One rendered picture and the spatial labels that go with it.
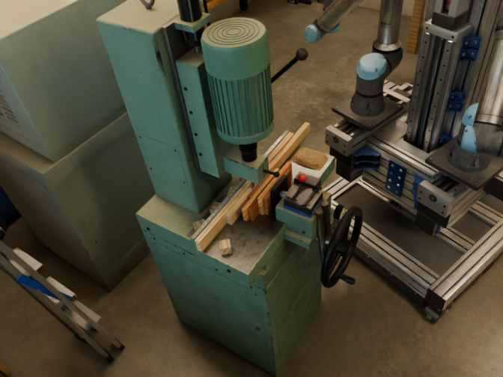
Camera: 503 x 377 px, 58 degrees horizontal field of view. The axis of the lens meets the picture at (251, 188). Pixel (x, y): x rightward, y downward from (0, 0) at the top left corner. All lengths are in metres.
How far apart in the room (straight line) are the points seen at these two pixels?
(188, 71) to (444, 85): 1.02
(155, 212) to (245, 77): 0.75
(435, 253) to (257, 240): 1.13
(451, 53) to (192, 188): 1.04
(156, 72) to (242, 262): 0.62
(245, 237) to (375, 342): 1.04
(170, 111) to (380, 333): 1.47
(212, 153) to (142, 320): 1.23
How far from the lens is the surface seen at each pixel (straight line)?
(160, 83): 1.37
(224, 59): 1.19
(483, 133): 1.51
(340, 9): 1.95
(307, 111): 3.50
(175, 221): 1.71
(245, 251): 1.45
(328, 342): 2.29
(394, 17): 2.03
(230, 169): 1.53
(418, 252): 2.36
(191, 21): 1.30
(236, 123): 1.30
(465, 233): 2.49
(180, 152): 1.51
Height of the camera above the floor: 2.05
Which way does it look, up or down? 45 degrees down
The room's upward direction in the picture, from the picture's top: 8 degrees counter-clockwise
